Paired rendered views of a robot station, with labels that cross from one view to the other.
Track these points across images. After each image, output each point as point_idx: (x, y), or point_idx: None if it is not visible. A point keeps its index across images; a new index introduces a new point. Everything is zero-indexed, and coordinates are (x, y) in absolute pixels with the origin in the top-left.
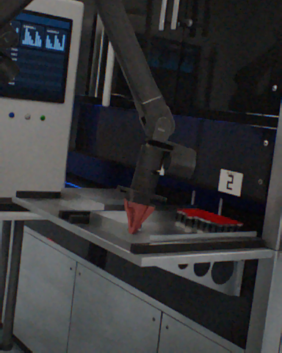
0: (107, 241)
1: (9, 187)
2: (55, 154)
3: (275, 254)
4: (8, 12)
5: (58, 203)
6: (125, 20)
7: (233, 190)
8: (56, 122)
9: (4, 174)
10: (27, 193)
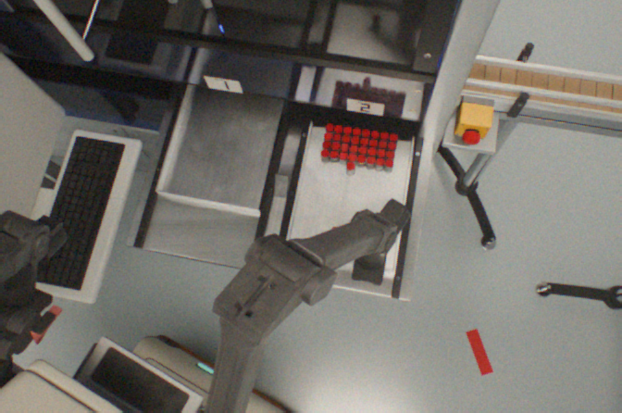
0: (350, 289)
1: (32, 182)
2: (29, 102)
3: (438, 143)
4: (248, 400)
5: (182, 217)
6: (342, 251)
7: (371, 112)
8: (0, 83)
9: (19, 185)
10: (143, 235)
